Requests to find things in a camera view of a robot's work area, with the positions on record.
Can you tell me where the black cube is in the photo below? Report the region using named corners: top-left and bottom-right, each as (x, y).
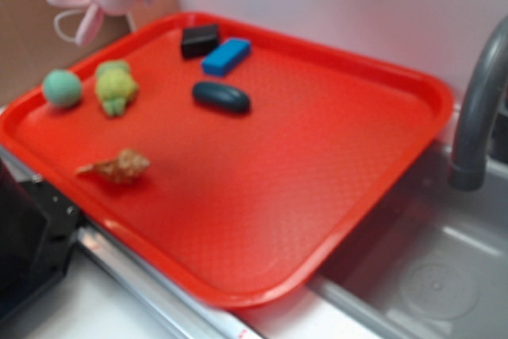
top-left (180, 24), bottom-right (220, 59)

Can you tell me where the blue rectangular block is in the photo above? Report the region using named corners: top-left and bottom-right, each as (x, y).
top-left (202, 38), bottom-right (252, 77)

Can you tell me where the green fuzzy toy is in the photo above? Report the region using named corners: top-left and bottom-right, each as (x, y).
top-left (94, 60), bottom-right (139, 117)

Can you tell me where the dark green oval stone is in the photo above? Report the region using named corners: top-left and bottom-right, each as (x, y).
top-left (191, 81), bottom-right (251, 114)

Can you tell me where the green foam ball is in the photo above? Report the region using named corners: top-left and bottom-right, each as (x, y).
top-left (42, 69), bottom-right (83, 108)

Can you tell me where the orange spiral seashell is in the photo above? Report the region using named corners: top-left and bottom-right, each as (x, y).
top-left (75, 148), bottom-right (151, 184)

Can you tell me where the red plastic tray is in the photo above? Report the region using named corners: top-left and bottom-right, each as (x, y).
top-left (1, 13), bottom-right (453, 310)

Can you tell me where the grey toy faucet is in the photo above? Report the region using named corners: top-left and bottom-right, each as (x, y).
top-left (448, 17), bottom-right (507, 191)

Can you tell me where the grey toy sink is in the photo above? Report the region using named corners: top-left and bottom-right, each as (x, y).
top-left (310, 128), bottom-right (507, 338)

